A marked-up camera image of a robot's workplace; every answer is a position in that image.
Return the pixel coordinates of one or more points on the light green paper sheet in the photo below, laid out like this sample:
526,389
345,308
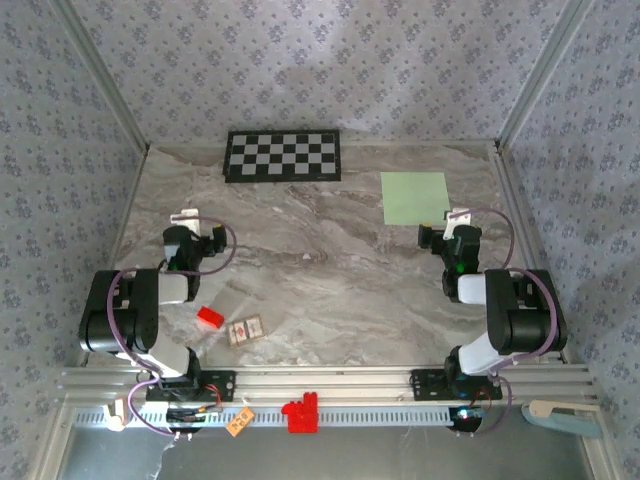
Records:
415,197

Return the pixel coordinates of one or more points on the long aluminium rail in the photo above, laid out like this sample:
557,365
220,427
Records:
325,382

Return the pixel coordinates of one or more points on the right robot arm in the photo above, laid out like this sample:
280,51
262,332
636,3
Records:
510,300

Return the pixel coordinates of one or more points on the clear plastic bag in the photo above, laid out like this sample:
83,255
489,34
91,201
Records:
207,334

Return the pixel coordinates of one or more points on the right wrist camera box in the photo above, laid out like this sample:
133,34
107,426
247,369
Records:
457,220

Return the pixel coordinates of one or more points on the red brick stack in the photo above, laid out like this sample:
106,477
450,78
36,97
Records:
301,416

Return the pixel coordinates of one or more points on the orange tag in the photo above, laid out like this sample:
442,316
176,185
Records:
239,421

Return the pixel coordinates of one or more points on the beige wooden hook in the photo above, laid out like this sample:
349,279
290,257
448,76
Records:
116,415

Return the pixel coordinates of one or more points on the black white checkerboard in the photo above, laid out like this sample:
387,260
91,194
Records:
282,156

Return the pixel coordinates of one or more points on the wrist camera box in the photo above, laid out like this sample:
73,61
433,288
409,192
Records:
457,220
185,218

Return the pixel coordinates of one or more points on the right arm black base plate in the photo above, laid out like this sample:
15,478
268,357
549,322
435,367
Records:
425,385

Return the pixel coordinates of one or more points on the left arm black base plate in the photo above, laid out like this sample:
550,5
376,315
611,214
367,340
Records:
225,385

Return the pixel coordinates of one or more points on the aluminium side rail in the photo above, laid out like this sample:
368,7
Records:
516,210

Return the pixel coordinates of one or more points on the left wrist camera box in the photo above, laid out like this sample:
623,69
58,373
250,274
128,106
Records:
185,218

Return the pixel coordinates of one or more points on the small brown card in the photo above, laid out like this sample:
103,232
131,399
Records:
246,330

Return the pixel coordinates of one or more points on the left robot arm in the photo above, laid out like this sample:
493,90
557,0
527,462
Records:
150,290

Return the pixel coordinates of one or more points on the small red block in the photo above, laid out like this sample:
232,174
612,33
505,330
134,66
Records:
210,318

